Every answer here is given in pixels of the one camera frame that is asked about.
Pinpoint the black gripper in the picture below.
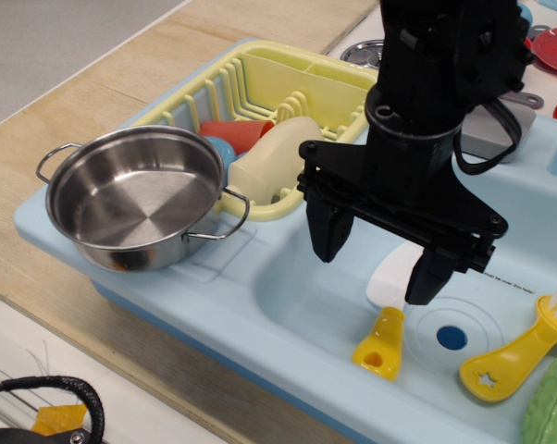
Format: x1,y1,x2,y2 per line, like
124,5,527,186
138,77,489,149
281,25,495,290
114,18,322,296
298,125,508,305

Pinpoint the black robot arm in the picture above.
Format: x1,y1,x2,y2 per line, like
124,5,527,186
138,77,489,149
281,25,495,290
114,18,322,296
299,1,533,305

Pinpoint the grey toy pan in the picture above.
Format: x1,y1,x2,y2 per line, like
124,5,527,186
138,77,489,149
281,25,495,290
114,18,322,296
462,92,544,163

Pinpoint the stainless steel pot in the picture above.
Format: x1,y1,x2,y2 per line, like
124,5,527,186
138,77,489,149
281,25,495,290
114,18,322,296
36,125,250,272

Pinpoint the blue sink drain plug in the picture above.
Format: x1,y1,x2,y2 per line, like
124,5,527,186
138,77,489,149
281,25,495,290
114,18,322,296
436,326,467,351

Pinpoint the light blue toy sink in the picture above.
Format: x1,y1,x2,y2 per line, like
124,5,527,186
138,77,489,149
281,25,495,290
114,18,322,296
13,37,557,444

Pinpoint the cream toy faucet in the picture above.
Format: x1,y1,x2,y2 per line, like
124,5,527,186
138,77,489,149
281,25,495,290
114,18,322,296
229,117,324,205

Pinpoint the yellow dish brush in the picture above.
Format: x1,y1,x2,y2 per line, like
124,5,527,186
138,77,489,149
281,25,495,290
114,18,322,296
459,290,557,402

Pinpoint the orange plastic cup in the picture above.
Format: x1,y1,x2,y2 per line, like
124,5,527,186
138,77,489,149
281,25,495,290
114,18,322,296
200,120,274,145

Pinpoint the blue plastic cup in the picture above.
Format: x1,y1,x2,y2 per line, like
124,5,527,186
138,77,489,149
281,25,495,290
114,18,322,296
205,136,237,165

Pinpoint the silver burner plate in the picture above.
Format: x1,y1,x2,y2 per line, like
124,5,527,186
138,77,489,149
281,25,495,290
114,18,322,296
340,39,384,69

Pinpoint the yellow dish rack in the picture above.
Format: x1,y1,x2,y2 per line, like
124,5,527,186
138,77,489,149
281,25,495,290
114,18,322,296
127,41,377,222

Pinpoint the green plastic vegetable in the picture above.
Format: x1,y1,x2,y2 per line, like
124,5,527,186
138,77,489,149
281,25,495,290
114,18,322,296
520,358,557,444

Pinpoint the red plastic plate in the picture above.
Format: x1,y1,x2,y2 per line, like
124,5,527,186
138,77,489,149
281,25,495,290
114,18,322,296
531,26,557,77

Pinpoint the yellow tape piece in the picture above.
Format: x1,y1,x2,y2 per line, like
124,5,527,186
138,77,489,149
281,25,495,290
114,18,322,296
31,403,88,437

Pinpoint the yellow handled white toy knife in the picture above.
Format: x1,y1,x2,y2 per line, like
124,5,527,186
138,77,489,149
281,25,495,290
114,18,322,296
352,241,423,382

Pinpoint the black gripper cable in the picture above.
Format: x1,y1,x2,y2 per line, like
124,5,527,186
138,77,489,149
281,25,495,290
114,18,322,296
452,97,524,176

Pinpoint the black braided cable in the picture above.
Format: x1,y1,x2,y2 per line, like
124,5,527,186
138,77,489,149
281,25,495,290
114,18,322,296
0,375,105,444

